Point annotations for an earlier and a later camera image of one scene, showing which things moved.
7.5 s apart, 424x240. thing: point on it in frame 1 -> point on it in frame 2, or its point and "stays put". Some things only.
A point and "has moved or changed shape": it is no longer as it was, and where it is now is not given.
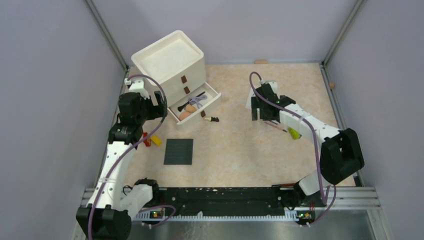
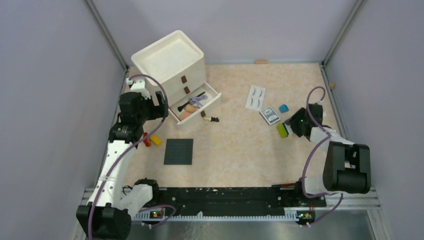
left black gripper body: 149,111 stays put
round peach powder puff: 183,115 stays put
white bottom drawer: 194,101 stays put
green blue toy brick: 295,134 has moved or changed shape
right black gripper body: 256,105 -> 296,122
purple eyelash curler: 193,100 stays put
